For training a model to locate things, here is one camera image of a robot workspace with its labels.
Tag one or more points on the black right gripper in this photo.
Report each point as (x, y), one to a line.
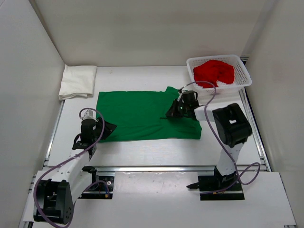
(173, 112)

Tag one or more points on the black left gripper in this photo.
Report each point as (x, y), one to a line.
(108, 129)

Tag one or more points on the green t shirt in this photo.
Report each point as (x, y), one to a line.
(141, 115)

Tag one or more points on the white t shirt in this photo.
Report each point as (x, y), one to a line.
(77, 81)

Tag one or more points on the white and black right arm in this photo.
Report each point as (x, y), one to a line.
(232, 131)

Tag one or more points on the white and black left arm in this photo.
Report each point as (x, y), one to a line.
(57, 192)

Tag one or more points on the red t shirt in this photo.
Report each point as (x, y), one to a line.
(213, 71)

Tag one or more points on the white plastic basket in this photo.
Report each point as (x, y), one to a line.
(242, 77)

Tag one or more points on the white front cover board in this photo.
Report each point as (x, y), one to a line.
(162, 200)

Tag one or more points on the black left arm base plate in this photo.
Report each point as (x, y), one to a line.
(102, 184)

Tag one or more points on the aluminium left table rail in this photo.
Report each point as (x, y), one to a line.
(49, 148)

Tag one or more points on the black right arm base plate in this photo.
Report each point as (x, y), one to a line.
(214, 186)

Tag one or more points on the aluminium right table rail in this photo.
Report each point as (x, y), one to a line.
(255, 131)

